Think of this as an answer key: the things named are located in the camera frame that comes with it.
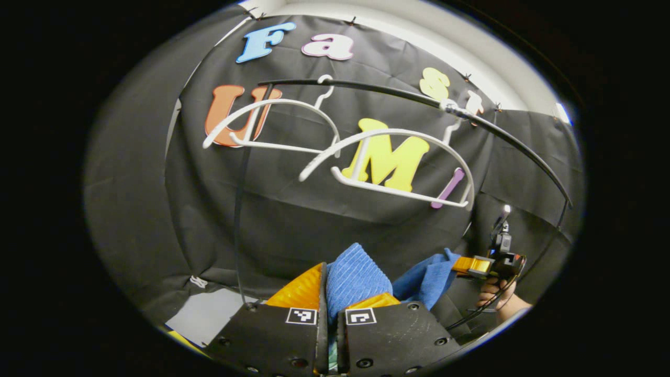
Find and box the black clothes rack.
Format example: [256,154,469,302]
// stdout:
[233,79,574,309]

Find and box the blue corduroy jacket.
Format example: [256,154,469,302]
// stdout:
[326,242,462,326]

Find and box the white clothes hanger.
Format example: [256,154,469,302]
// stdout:
[203,74,342,158]
[298,99,476,211]

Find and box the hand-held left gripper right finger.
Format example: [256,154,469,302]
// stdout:
[335,292,462,377]

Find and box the black backdrop cloth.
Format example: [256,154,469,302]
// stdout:
[84,5,585,326]

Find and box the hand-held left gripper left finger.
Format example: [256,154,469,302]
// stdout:
[202,262,329,377]

